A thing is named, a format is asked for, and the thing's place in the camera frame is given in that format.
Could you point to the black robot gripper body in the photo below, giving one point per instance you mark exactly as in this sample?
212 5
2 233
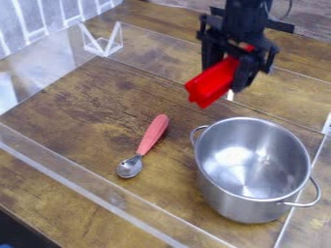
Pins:
239 45

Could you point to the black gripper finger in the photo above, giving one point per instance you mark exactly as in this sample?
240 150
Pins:
212 52
244 73

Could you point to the red plastic block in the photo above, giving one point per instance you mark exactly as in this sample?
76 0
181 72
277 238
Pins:
211 84

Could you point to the silver metal pot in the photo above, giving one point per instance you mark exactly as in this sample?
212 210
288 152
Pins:
253 166

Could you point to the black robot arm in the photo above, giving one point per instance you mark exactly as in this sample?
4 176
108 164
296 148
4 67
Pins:
245 6

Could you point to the white tape strip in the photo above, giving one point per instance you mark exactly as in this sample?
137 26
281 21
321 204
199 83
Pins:
229 95

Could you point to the clear acrylic front barrier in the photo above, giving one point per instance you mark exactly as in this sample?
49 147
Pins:
145 215

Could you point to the black strip on wall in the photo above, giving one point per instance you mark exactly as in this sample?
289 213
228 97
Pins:
275 24

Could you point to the spoon with pink handle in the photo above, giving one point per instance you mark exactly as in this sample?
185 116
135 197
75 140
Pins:
132 166

